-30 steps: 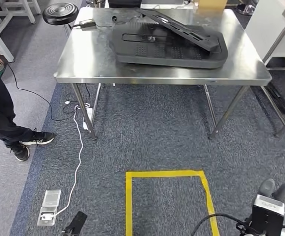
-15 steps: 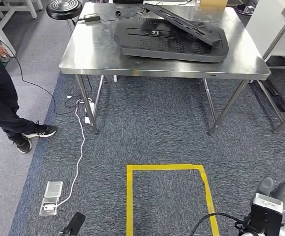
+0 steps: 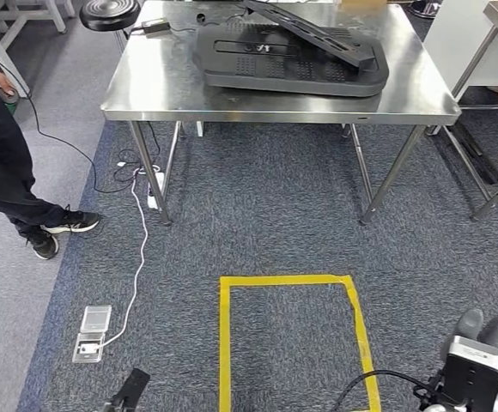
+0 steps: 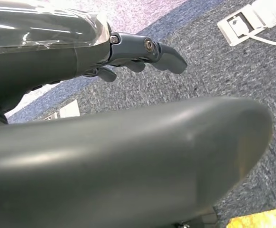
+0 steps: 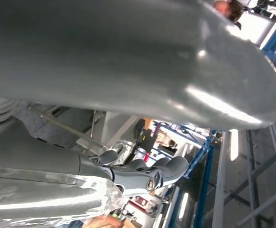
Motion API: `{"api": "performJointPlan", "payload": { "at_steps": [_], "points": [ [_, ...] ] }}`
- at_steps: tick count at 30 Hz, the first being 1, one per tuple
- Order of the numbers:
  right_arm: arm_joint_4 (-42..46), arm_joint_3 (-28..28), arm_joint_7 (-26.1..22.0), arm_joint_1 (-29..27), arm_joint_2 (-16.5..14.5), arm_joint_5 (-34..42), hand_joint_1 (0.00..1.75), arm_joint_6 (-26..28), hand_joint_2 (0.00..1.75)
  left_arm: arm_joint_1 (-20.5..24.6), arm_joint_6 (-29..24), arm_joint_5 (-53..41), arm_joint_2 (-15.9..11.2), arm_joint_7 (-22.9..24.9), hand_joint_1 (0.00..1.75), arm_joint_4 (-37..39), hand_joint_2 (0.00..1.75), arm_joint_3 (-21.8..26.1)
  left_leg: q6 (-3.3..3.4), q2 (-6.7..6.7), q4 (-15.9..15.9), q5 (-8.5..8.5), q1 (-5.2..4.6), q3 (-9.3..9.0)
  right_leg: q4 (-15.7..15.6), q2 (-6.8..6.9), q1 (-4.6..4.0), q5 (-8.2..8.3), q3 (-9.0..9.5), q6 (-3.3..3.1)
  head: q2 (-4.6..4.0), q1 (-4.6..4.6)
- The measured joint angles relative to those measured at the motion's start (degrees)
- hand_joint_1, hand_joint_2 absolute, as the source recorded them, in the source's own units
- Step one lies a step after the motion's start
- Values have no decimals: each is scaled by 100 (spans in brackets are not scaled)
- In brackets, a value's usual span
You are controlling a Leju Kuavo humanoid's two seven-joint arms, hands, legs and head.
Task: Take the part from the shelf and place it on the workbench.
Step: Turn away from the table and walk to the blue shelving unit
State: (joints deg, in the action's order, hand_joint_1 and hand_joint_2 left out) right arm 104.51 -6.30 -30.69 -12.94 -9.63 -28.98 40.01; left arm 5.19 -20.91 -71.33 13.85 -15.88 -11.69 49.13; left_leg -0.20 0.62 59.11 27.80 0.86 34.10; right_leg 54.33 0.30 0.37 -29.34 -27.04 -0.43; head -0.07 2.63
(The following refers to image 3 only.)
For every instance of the chrome stanchion post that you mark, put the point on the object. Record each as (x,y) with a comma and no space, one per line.
(422,10)

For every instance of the white power strip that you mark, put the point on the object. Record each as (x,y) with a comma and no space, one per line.
(153,196)

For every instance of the yellow floor tape square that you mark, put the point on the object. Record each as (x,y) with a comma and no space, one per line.
(225,341)

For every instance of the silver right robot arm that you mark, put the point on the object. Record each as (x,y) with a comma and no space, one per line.
(434,408)

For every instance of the large black embossed cover panel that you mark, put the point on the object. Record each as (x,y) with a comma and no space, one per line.
(274,74)

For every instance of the white metal table frame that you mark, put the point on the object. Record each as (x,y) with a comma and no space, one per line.
(6,59)

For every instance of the black right camera bracket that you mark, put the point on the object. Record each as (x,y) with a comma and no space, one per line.
(431,395)

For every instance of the stainless steel workbench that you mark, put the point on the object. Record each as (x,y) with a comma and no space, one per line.
(154,79)

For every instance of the black power adapter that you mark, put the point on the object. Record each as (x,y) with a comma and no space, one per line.
(156,26)

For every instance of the green plastic crate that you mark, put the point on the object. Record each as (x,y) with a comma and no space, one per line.
(11,111)

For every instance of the long black floor bar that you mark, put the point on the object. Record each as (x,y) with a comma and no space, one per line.
(474,150)

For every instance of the black left wrist bracket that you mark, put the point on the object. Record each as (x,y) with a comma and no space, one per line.
(133,386)

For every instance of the person's hand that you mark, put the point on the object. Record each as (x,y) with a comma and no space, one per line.
(2,82)

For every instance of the silver floor socket box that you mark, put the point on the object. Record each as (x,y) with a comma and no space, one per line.
(92,335)

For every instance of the long black plastic frame part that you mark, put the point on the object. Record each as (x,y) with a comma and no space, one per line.
(352,54)

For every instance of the black round stool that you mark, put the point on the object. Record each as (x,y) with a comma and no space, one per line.
(110,14)

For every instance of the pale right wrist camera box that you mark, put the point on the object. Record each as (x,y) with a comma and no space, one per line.
(472,375)

